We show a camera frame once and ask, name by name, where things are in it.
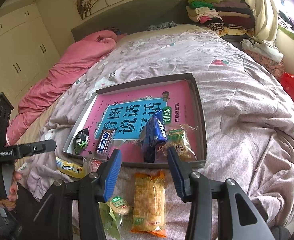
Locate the folded clothes pile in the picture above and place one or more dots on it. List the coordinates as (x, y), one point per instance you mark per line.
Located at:
(226, 18)

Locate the orange bread roll snack packet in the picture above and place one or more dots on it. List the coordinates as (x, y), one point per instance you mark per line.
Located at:
(149, 204)

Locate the yellow blue snack packet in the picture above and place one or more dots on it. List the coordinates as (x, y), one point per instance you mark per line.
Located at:
(71, 169)

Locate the cream curtain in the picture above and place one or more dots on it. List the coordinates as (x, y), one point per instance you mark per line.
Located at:
(265, 14)

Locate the red plastic bag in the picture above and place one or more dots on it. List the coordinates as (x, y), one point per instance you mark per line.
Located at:
(287, 82)

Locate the grey shallow cardboard box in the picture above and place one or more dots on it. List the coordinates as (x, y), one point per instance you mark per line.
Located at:
(198, 141)

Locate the clear red label snack packet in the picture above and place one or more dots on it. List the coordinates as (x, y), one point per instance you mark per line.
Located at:
(91, 164)

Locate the dark grey headboard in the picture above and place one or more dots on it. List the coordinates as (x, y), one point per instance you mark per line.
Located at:
(135, 16)

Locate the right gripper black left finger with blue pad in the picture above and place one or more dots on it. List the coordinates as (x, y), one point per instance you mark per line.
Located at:
(52, 218)

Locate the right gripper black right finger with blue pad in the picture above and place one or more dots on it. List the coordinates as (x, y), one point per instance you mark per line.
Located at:
(238, 217)

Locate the green label small pastry packet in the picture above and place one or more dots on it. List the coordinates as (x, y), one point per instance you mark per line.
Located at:
(119, 206)

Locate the meat floss cake snack packet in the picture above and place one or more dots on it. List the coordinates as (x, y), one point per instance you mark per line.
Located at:
(179, 137)

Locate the Snickers chocolate bar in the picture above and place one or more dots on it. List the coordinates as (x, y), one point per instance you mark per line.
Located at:
(104, 143)

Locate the lilac floral duvet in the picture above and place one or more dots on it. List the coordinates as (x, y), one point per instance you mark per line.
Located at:
(249, 117)

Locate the cream wardrobe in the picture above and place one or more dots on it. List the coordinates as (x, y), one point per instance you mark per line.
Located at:
(27, 52)

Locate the pink Chinese workbook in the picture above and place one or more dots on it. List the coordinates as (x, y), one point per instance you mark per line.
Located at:
(127, 112)

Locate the pink quilt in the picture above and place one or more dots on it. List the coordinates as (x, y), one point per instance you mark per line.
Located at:
(75, 62)

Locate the green black small snack packet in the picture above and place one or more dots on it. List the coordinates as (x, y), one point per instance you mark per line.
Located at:
(80, 141)

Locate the blue Oreo packet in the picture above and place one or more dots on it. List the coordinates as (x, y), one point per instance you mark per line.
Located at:
(152, 137)

